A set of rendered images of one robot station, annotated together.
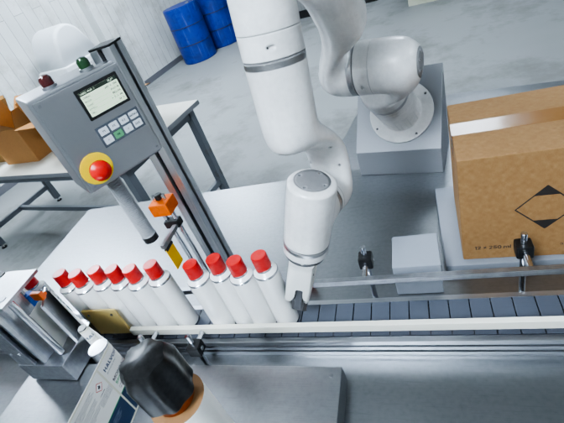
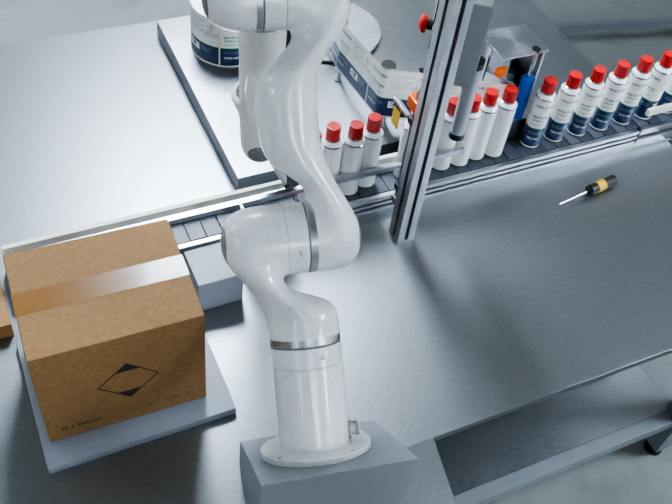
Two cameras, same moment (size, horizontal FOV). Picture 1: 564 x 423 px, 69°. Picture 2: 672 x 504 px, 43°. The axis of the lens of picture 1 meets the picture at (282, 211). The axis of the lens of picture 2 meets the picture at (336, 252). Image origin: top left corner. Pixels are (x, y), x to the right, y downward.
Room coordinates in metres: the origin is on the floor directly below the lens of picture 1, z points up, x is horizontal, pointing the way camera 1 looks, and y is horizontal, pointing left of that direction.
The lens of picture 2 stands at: (1.51, -1.05, 2.33)
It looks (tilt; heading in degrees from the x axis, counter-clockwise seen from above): 49 degrees down; 125
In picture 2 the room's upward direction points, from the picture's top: 9 degrees clockwise
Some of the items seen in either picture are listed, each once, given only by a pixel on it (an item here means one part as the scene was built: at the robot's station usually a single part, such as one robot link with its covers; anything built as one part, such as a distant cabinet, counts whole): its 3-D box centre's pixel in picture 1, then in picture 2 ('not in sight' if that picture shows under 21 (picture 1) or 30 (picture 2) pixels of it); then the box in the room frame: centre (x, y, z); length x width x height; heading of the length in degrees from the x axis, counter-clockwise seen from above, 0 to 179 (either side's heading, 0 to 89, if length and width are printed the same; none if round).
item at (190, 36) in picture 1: (203, 24); not in sight; (7.68, 0.07, 0.44); 1.23 x 0.73 x 0.87; 142
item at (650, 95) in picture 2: not in sight; (655, 85); (1.04, 0.99, 0.98); 0.05 x 0.05 x 0.20
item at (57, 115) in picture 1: (95, 125); (460, 20); (0.81, 0.27, 1.38); 0.17 x 0.10 x 0.19; 121
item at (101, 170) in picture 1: (99, 169); (426, 23); (0.73, 0.28, 1.32); 0.04 x 0.03 x 0.04; 121
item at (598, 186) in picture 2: not in sight; (587, 191); (1.08, 0.65, 0.84); 0.20 x 0.03 x 0.03; 74
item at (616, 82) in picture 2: not in sight; (610, 95); (0.98, 0.86, 0.98); 0.05 x 0.05 x 0.20
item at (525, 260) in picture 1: (526, 272); not in sight; (0.49, -0.40, 0.91); 0.07 x 0.03 x 0.17; 156
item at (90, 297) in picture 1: (98, 301); (482, 124); (0.81, 0.50, 0.98); 0.05 x 0.05 x 0.20
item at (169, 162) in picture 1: (185, 191); (426, 129); (0.84, 0.19, 1.16); 0.04 x 0.04 x 0.67; 66
